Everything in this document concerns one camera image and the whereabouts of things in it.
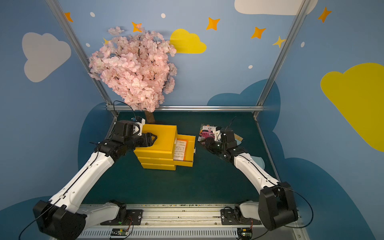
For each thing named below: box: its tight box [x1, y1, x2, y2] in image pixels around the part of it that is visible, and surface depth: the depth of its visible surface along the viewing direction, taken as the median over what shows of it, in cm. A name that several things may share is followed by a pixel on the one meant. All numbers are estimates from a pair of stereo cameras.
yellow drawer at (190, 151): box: [173, 134, 196, 167], surface depth 92 cm
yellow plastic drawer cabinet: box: [133, 124, 178, 171], surface depth 81 cm
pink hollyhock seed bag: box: [197, 124, 218, 145], surface depth 110 cm
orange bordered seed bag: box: [173, 138, 188, 161], surface depth 92 cm
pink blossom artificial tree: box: [88, 26, 178, 124], surface depth 71 cm
